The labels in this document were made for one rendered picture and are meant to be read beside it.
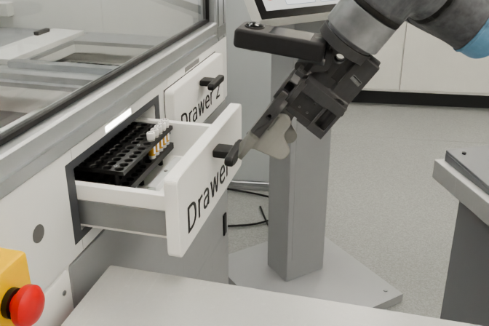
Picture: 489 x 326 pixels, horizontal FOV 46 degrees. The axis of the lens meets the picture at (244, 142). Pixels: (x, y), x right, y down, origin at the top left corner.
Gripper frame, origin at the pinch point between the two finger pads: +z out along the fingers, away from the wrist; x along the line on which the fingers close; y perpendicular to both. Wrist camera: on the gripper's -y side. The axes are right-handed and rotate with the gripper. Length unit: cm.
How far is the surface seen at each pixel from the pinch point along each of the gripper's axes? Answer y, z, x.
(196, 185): -1.7, 5.1, -7.9
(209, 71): -13.3, 10.7, 36.9
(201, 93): -11.6, 13.0, 31.2
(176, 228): -0.4, 7.5, -14.5
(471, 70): 93, 15, 300
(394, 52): 48, 35, 295
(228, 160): -0.3, 1.7, -3.6
